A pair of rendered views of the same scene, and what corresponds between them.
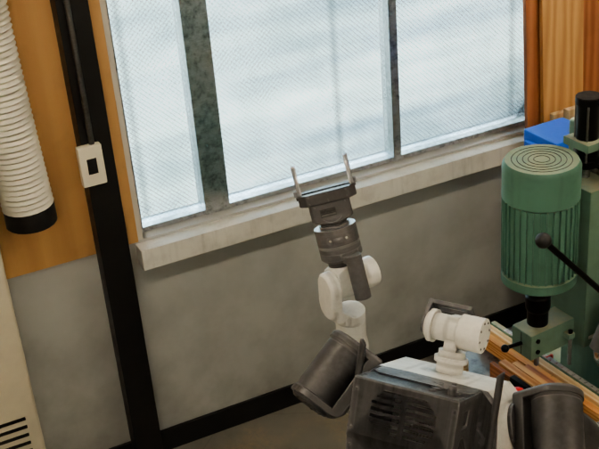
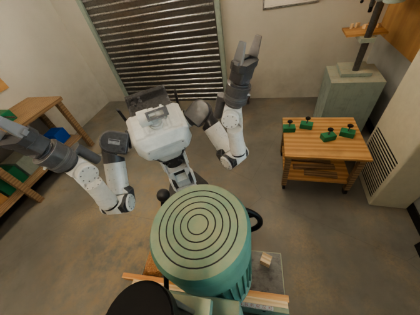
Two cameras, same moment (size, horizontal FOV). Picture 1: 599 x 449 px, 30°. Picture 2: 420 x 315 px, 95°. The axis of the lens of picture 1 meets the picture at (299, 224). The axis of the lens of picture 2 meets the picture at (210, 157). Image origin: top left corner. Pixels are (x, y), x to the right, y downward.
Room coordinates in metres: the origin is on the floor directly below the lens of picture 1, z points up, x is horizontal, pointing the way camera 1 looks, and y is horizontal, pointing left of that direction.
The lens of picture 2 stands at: (2.39, -0.62, 1.81)
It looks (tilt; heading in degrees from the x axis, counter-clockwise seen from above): 45 degrees down; 137
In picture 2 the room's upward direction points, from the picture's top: 13 degrees counter-clockwise
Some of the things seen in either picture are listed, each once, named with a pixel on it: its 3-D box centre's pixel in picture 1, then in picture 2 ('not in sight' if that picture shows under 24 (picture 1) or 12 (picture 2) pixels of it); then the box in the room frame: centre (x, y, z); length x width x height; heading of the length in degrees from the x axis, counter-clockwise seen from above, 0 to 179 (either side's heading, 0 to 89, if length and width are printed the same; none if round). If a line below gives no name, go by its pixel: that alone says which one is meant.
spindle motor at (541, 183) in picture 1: (539, 220); (211, 254); (2.25, -0.55, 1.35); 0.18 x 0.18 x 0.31
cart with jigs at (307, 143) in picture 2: not in sight; (315, 151); (2.21, 0.98, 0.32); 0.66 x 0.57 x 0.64; 25
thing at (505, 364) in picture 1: (526, 389); not in sight; (2.17, -0.51, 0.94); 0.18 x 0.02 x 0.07; 29
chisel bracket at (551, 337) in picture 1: (544, 336); not in sight; (2.25, -0.57, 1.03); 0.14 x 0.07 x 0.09; 119
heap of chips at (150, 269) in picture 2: not in sight; (155, 257); (1.91, -0.64, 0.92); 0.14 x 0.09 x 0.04; 119
